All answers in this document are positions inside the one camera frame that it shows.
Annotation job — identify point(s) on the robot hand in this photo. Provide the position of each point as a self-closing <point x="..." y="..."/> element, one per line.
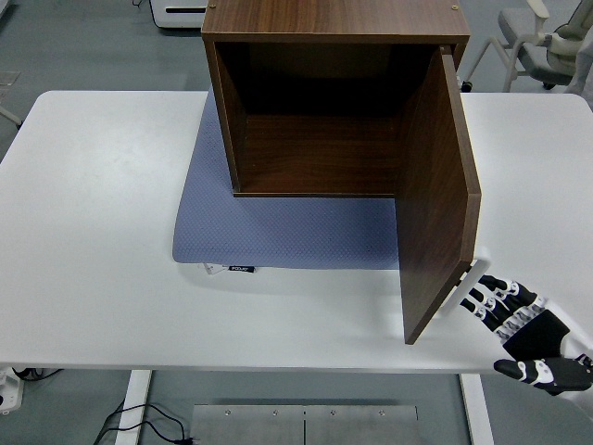
<point x="537" y="334"/>

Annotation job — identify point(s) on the brown wooden cabinet door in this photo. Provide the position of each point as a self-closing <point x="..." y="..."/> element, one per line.
<point x="435" y="208"/>

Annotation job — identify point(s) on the brown wooden cabinet body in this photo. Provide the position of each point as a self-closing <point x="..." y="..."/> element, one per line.
<point x="324" y="18"/>

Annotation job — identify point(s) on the white table leg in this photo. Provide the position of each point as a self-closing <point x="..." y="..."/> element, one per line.
<point x="132" y="408"/>
<point x="477" y="412"/>

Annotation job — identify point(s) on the grey office chair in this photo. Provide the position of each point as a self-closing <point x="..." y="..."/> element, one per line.
<point x="533" y="60"/>

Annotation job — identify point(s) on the blue-grey textured mat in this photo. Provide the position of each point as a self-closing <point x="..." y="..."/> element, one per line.
<point x="278" y="232"/>

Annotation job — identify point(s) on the grey metal plate with screws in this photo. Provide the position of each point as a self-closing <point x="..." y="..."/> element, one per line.
<point x="250" y="426"/>

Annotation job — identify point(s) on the black mat label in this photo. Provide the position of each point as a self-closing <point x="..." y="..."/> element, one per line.
<point x="242" y="268"/>

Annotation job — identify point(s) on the white mat tag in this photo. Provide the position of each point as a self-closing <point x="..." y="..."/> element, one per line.
<point x="214" y="269"/>

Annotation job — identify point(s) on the white appliance with slot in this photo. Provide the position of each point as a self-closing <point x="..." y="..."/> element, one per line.
<point x="178" y="18"/>

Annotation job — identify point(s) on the white power strip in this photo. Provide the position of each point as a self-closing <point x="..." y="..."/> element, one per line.
<point x="9" y="391"/>

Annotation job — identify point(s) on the grey furniture leg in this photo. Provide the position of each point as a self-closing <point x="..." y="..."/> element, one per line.
<point x="10" y="115"/>

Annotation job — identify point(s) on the grey floor plate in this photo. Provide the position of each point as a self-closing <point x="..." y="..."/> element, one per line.
<point x="9" y="78"/>

